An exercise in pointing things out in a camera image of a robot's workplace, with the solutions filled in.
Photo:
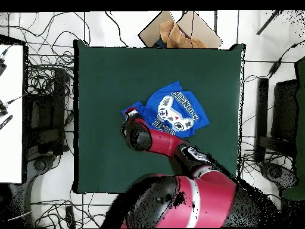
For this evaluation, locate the black rod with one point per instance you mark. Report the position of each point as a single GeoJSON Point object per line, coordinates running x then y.
{"type": "Point", "coordinates": [268, 22]}

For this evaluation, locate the blue printed T-shirt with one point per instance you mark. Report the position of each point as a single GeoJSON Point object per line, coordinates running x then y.
{"type": "Point", "coordinates": [197, 114]}

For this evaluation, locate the tan cloth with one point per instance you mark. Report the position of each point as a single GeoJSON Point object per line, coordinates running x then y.
{"type": "Point", "coordinates": [176, 38]}

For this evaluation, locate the black power strip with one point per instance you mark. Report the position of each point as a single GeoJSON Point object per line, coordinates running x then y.
{"type": "Point", "coordinates": [70, 215]}

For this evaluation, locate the black ribbed strip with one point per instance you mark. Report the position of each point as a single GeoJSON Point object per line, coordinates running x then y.
{"type": "Point", "coordinates": [6, 122]}

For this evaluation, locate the black device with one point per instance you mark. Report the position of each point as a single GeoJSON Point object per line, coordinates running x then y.
{"type": "Point", "coordinates": [2, 109]}
{"type": "Point", "coordinates": [2, 68]}

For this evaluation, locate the dark blue cloth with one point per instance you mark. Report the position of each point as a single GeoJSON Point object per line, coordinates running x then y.
{"type": "Point", "coordinates": [159, 44]}

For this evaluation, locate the dark green table cloth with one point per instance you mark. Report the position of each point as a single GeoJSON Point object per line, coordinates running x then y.
{"type": "Point", "coordinates": [301, 119]}
{"type": "Point", "coordinates": [107, 155]}

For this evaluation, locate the brown cardboard box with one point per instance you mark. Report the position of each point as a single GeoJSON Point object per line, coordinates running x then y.
{"type": "Point", "coordinates": [152, 31]}

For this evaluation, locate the black power adapter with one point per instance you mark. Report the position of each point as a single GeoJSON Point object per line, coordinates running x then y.
{"type": "Point", "coordinates": [275, 68]}

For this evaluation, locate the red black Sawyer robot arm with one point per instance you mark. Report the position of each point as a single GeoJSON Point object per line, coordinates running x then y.
{"type": "Point", "coordinates": [190, 198]}

